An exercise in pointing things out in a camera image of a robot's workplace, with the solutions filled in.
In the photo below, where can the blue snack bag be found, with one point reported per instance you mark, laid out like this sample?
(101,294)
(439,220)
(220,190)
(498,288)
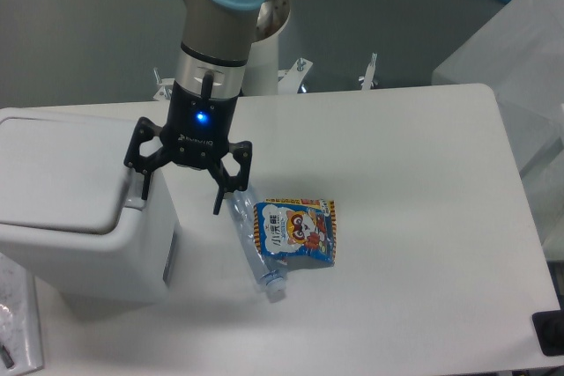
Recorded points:
(296,227)

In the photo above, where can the white marble slab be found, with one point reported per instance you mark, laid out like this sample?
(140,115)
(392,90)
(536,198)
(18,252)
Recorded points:
(21,345)

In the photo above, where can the white metal base frame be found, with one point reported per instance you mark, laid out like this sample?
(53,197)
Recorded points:
(289,81)

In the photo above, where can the white plastic trash can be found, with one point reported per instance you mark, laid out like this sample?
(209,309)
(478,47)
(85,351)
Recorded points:
(75,215)

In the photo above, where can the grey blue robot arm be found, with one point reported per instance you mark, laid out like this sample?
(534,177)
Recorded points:
(216,42)

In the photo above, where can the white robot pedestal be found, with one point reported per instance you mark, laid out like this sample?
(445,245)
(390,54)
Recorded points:
(272,19)

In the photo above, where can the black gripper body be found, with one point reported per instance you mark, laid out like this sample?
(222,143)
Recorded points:
(197,129)

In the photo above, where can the black device at edge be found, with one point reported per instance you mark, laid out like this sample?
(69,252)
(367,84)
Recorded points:
(549,329)

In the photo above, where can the translucent plastic box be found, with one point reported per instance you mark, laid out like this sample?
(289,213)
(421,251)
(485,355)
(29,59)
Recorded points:
(519,54)

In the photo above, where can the clear empty plastic bottle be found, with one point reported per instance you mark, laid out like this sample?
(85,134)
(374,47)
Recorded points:
(269,274)

